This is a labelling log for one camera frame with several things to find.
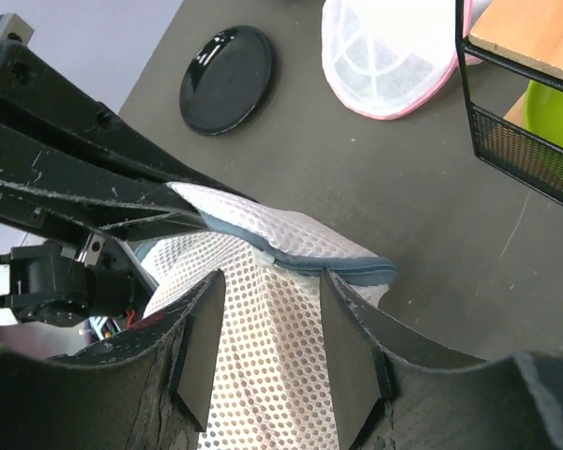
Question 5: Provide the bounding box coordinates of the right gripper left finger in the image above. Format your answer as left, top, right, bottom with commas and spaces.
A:
0, 271, 225, 449

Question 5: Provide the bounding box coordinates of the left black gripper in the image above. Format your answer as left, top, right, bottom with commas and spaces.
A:
0, 40, 247, 242

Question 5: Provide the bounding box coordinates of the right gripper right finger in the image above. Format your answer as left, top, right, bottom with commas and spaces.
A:
320, 272, 563, 449

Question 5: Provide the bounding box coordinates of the white mesh laundry bag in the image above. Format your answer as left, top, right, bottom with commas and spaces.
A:
142, 182, 397, 449

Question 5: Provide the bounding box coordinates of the black wire wooden rack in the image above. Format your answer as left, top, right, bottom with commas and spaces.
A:
454, 1, 563, 206

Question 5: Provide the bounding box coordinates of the pink-trimmed mesh laundry bag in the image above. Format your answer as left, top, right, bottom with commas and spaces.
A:
321, 0, 487, 122

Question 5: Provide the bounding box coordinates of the black round lid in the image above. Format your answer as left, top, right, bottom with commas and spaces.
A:
179, 24, 275, 137

